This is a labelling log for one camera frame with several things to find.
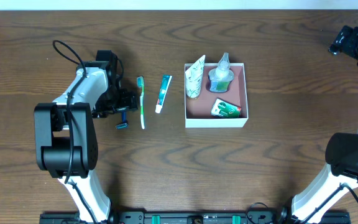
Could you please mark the teal toothpaste tube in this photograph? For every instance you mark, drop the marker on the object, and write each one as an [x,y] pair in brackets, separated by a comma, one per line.
[166,80]

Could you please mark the blue disposable razor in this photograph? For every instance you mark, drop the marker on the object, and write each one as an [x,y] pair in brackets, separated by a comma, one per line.
[123,124]

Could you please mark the white cream shampoo tube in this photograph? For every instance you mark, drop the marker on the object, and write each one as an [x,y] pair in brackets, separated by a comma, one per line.
[194,78]

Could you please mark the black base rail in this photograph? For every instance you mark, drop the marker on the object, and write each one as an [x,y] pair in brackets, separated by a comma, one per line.
[253,216]

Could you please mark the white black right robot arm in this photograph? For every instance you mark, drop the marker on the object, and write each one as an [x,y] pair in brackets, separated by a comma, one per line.
[339,174]

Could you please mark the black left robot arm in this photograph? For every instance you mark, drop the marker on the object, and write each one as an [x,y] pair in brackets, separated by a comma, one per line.
[65,138]

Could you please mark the white box pink interior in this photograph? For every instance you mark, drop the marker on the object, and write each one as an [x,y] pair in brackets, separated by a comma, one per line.
[198,111]

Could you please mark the green Dettol soap bar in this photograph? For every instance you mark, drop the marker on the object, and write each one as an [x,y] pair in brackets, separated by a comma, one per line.
[224,109]

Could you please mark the green white toothbrush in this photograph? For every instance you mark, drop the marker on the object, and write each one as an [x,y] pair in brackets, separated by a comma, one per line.
[141,85]

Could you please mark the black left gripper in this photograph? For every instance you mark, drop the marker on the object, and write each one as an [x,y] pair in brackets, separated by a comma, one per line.
[126,101]

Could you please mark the clear pump soap bottle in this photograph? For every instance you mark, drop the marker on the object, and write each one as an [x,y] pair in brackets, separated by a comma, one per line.
[221,76]

